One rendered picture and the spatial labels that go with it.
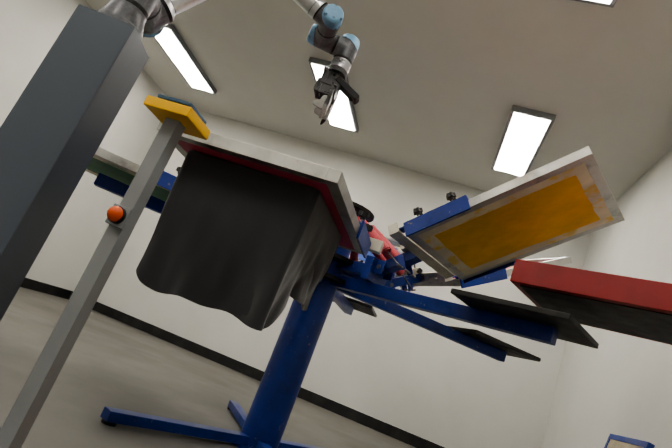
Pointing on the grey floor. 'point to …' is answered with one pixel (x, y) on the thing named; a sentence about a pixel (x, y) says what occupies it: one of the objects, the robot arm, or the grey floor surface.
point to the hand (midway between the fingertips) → (323, 119)
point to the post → (99, 267)
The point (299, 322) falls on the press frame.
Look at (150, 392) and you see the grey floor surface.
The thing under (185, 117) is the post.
